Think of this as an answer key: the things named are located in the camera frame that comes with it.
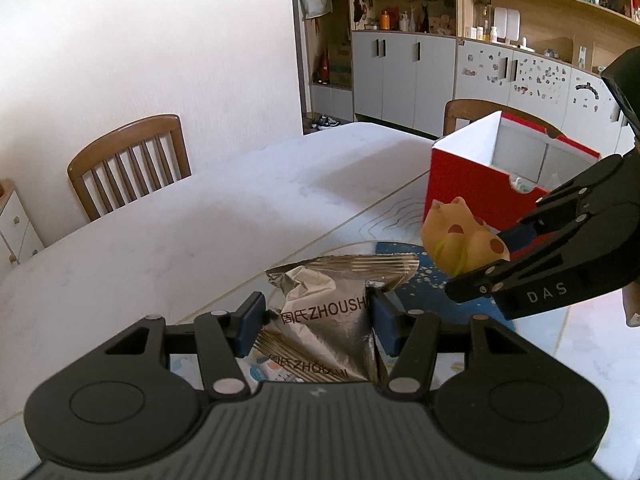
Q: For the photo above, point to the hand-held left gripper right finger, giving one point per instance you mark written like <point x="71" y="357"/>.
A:
<point x="382" y="325"/>

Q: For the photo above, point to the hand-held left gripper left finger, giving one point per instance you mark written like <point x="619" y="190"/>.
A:
<point x="250" y="322"/>

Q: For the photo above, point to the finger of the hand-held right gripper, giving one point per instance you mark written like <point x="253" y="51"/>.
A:
<point x="545" y="280"/>
<point x="575" y="195"/>

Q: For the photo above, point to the silver foil snack packet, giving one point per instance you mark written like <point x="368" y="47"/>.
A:
<point x="325" y="310"/>

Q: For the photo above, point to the yellow spotted pig toy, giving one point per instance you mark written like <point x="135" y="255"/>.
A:
<point x="460" y="240"/>

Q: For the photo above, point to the red cardboard box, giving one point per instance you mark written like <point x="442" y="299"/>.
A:
<point x="470" y="190"/>

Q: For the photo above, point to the white marble desktop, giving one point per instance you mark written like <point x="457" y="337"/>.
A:
<point x="200" y="220"/>

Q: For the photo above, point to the white and green crumpled item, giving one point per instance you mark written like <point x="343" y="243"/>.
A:
<point x="520" y="185"/>

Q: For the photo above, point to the round blue speckled mat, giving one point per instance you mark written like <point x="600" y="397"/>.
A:
<point x="425" y="285"/>

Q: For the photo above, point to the long white stickered sideboard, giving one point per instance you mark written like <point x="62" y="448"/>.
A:
<point x="540" y="85"/>

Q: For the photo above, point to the white rectangular boards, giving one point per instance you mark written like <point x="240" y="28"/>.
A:
<point x="507" y="25"/>

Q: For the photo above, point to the clear glass jar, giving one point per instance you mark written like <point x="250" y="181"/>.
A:
<point x="481" y="15"/>

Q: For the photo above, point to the pair of dark sneakers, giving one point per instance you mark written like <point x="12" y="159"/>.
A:
<point x="324" y="121"/>

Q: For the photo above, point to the wooden slat-back chair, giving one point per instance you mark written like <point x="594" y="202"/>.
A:
<point x="125" y="135"/>

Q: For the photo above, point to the white shoe bench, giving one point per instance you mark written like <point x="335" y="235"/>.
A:
<point x="331" y="101"/>

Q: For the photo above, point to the white vase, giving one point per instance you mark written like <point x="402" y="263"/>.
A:
<point x="404" y="21"/>

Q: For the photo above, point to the small white drawer unit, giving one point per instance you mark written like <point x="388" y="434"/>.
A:
<point x="17" y="230"/>

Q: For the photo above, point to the orange bottle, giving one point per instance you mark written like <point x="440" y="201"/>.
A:
<point x="384" y="21"/>

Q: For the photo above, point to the brown cardboard carton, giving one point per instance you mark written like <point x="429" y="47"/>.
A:
<point x="340" y="62"/>

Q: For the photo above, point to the white tote bag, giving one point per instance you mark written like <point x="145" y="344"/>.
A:
<point x="316" y="2"/>

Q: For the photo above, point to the wooden wall shelf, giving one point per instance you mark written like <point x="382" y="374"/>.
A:
<point x="545" y="15"/>

